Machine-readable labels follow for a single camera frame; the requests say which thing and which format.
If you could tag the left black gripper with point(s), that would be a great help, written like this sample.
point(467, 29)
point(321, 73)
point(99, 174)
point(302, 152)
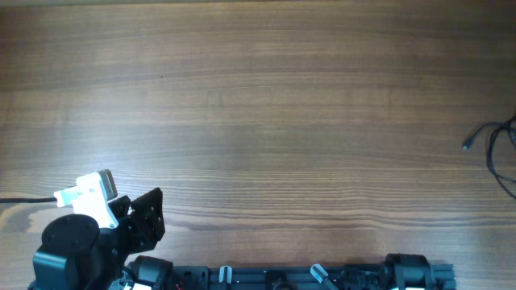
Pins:
point(147, 228)

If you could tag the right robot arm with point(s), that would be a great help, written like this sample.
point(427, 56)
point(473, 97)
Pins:
point(403, 271)

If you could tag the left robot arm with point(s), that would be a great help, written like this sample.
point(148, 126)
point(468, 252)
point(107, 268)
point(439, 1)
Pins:
point(76, 253)

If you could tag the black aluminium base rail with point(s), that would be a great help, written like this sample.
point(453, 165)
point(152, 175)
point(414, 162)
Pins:
point(150, 273)

